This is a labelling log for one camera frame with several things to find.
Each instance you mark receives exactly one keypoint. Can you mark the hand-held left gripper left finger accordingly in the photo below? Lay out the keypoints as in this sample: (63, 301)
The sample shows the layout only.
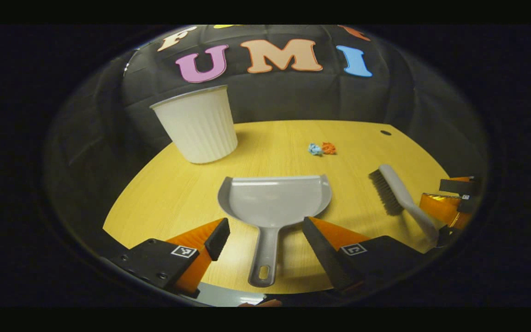
(218, 237)

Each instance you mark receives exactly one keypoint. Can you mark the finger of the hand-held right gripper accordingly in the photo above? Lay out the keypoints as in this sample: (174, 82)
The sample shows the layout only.
(440, 210)
(459, 186)

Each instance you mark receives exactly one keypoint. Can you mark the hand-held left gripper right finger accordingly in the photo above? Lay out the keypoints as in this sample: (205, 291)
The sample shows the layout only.
(323, 253)

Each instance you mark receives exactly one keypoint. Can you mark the small grey broom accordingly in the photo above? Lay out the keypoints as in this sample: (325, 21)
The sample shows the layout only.
(399, 189)

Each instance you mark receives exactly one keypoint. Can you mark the grey plastic dustpan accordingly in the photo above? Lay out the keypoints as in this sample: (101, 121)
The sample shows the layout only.
(274, 203)

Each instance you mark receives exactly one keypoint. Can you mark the blue paper scrap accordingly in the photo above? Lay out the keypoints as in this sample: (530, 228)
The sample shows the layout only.
(315, 149)

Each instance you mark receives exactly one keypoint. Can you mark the orange paper scrap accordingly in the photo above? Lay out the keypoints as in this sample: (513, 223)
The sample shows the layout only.
(328, 148)

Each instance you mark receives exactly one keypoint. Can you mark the white ribbed garbage bin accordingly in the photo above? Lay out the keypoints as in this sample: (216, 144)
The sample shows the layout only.
(201, 129)

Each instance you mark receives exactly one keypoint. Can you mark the yellow wooden desktop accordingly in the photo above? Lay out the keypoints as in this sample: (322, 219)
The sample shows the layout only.
(270, 147)

